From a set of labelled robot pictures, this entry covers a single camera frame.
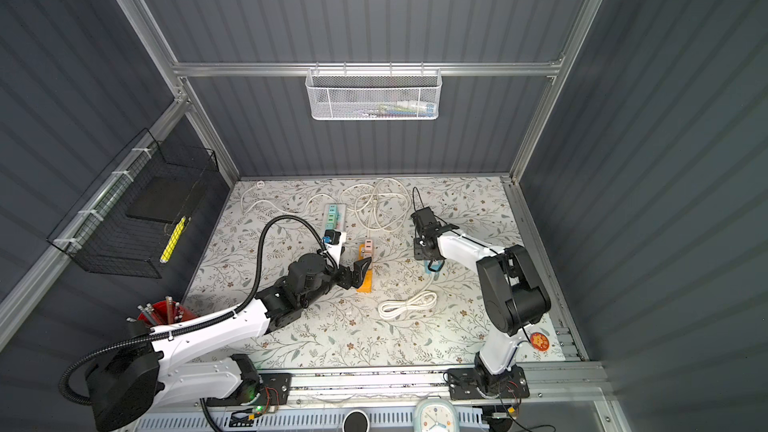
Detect blue power strip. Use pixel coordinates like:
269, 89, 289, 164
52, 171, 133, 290
424, 260, 444, 280

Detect orange power strip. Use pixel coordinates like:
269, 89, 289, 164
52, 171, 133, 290
356, 238, 377, 294

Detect white multicolour power strip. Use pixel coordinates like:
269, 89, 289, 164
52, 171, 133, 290
323, 203, 347, 245

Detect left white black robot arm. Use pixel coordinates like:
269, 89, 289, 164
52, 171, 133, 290
58, 229, 372, 431

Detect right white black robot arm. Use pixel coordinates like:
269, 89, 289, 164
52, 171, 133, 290
411, 207, 551, 386

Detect floral table mat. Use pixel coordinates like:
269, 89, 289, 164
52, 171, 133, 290
184, 177, 521, 369

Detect markers in white basket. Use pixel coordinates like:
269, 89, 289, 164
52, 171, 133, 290
352, 100, 438, 119

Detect yellow marker in basket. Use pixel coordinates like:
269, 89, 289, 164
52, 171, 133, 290
159, 217, 188, 264

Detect red pencil cup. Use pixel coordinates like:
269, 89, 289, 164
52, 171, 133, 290
126, 296, 197, 329

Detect black round knob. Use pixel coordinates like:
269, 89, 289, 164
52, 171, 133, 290
341, 410, 370, 432

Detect red round badge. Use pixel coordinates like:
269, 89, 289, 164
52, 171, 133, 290
528, 332, 551, 352

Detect black pad in basket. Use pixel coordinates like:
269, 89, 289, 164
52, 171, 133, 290
125, 177, 206, 224

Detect white analog clock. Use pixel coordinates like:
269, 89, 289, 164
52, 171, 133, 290
413, 398, 460, 432

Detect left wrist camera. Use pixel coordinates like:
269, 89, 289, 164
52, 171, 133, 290
323, 229, 347, 266

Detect blue strip white cable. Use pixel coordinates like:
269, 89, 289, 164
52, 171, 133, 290
376, 272, 439, 322

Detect white power strip cable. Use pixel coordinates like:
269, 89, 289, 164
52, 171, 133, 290
238, 178, 337, 217

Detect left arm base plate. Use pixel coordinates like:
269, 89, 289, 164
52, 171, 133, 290
205, 373, 293, 408

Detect white wire wall basket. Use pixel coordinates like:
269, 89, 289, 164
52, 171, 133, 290
305, 70, 443, 121

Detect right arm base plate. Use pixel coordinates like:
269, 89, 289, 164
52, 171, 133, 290
443, 365, 530, 403

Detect black wire wall basket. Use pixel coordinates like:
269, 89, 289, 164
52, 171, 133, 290
47, 129, 220, 279

